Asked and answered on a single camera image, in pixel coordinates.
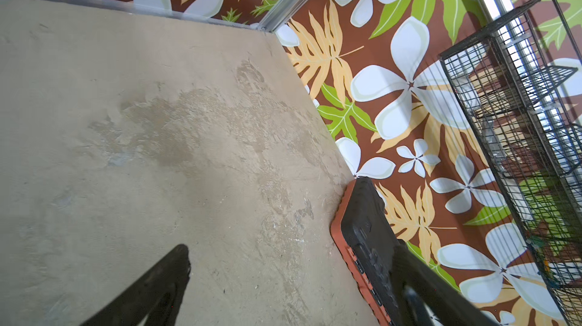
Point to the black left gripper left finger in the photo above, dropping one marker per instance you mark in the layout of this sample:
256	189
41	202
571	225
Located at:
155	298

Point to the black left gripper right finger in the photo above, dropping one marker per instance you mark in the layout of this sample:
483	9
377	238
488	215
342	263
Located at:
418	290

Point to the black plastic tool case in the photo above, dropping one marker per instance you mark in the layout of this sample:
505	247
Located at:
366	243

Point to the black wire basket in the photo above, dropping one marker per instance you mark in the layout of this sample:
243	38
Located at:
513	94

